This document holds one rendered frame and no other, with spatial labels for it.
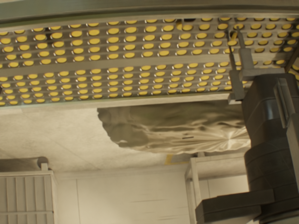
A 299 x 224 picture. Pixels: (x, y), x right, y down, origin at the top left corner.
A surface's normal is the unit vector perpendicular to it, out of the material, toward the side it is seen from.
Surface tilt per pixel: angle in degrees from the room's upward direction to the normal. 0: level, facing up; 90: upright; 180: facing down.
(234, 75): 90
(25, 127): 0
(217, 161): 90
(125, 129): 39
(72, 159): 0
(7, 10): 90
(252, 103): 90
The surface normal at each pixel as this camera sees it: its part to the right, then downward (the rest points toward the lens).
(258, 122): -0.99, 0.12
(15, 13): 0.07, -0.40
